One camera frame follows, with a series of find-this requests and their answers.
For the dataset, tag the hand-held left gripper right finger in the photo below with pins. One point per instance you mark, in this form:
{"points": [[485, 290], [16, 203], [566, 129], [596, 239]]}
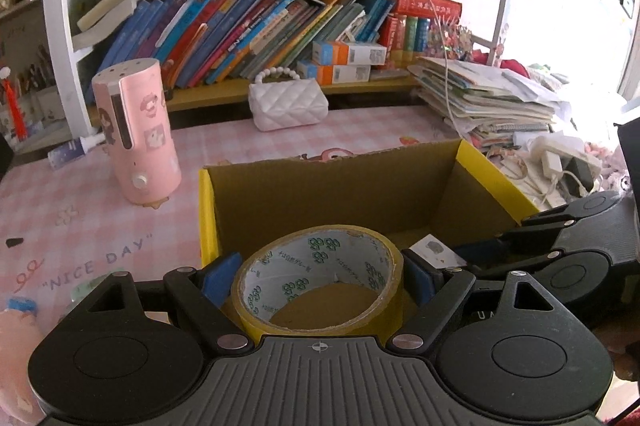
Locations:
{"points": [[416, 275]]}

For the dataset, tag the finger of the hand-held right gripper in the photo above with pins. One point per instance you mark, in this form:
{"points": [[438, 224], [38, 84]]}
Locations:
{"points": [[520, 241], [575, 210]]}

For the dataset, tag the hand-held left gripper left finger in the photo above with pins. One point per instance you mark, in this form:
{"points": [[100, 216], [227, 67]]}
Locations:
{"points": [[222, 278]]}

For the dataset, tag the small white printed card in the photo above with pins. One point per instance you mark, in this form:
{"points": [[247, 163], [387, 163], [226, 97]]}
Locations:
{"points": [[434, 249]]}

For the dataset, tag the yellow tape roll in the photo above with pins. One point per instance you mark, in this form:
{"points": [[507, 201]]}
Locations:
{"points": [[260, 273]]}

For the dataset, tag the yellow cardboard box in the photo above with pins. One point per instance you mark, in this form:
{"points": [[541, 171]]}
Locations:
{"points": [[320, 191]]}

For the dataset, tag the white power adapter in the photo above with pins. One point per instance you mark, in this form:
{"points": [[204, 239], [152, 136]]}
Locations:
{"points": [[552, 159]]}

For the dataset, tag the stack of papers and notebooks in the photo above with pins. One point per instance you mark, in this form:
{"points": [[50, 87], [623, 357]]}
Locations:
{"points": [[480, 99]]}

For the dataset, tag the pink checked table mat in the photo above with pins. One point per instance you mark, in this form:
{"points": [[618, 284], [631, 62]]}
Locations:
{"points": [[75, 206]]}

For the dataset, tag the pink humidifier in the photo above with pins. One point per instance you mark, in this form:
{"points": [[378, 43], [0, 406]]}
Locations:
{"points": [[142, 131]]}

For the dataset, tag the white quilted handbag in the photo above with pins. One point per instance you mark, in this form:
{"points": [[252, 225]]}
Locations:
{"points": [[287, 104]]}

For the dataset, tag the small spray bottle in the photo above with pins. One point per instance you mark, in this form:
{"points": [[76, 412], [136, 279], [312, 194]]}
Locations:
{"points": [[70, 152]]}

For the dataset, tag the colourful patterned pouch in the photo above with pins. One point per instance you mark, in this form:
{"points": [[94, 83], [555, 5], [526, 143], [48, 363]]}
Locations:
{"points": [[452, 39]]}

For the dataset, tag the small black plastic piece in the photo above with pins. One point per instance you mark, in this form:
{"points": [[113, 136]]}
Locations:
{"points": [[14, 241]]}

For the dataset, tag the orange blue carton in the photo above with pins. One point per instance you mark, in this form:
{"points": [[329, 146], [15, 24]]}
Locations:
{"points": [[335, 74], [350, 53]]}

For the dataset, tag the row of slanted books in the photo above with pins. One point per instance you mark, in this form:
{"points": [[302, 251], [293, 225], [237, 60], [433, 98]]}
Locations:
{"points": [[225, 36]]}

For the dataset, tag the thick red book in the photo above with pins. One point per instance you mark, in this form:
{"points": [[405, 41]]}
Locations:
{"points": [[427, 4]]}

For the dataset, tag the white bookshelf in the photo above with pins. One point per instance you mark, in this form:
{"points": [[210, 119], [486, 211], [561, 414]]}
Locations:
{"points": [[60, 56]]}

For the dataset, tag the red tassel ornament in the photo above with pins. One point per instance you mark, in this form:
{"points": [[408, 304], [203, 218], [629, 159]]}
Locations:
{"points": [[9, 99]]}

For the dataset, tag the rolled cream booklet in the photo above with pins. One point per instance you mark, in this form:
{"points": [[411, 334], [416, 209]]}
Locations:
{"points": [[107, 4]]}

